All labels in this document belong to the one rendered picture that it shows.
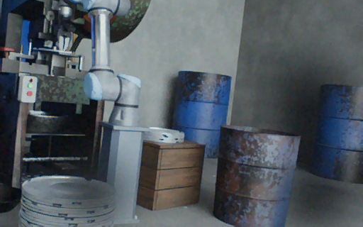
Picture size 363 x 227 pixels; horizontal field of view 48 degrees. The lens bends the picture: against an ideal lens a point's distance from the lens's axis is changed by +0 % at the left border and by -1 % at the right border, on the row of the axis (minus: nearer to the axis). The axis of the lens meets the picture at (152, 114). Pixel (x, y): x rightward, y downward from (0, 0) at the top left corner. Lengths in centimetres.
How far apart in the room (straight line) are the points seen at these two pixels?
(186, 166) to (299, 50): 316
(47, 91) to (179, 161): 83
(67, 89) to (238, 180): 109
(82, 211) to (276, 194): 117
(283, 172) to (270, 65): 335
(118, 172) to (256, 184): 67
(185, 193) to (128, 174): 54
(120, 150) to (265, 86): 369
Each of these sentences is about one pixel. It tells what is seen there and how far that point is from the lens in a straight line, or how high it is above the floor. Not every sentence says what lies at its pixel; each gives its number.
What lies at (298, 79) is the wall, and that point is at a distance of 513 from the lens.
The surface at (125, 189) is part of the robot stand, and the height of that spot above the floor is 16.
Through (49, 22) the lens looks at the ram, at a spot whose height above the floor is 96.
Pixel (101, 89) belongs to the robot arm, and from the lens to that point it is 181.
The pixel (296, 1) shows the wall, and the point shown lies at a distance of 536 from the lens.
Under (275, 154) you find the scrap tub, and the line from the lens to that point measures 206.
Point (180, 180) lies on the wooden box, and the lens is 229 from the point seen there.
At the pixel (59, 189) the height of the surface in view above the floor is 29.
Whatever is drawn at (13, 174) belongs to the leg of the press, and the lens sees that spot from 229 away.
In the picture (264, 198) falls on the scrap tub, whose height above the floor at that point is 16.
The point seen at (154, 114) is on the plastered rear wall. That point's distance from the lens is 466.
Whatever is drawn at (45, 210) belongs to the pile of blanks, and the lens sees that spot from 121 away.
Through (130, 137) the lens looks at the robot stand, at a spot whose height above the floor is 40.
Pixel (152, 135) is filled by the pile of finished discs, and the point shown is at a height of 38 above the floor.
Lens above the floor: 62
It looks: 3 degrees down
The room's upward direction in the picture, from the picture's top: 6 degrees clockwise
